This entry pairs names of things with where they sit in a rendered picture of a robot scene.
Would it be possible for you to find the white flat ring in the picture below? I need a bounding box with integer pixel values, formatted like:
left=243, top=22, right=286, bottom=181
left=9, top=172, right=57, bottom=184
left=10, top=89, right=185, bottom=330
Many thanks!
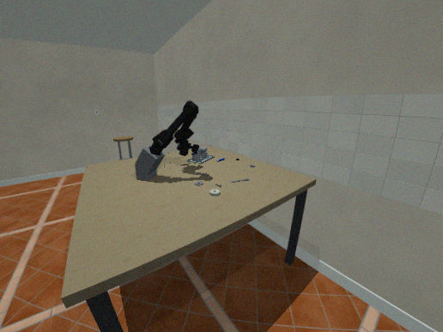
left=209, top=189, right=220, bottom=196

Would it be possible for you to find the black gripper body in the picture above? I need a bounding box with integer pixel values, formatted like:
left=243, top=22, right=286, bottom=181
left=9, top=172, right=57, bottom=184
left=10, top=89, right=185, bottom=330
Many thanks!
left=177, top=140, right=199, bottom=153

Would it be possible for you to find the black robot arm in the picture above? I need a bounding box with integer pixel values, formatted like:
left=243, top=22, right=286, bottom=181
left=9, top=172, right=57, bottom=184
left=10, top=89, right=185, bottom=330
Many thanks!
left=149, top=100, right=198, bottom=156

